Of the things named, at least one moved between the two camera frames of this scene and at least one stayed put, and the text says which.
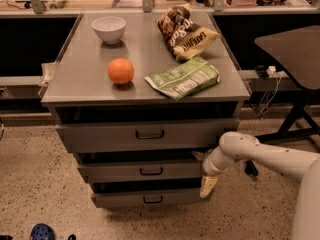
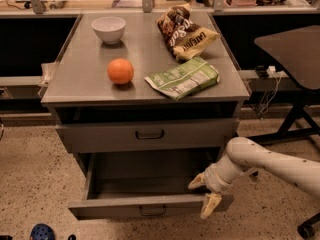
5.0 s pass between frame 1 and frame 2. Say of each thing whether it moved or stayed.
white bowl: stayed
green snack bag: stayed
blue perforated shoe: stayed
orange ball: stayed
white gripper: moved
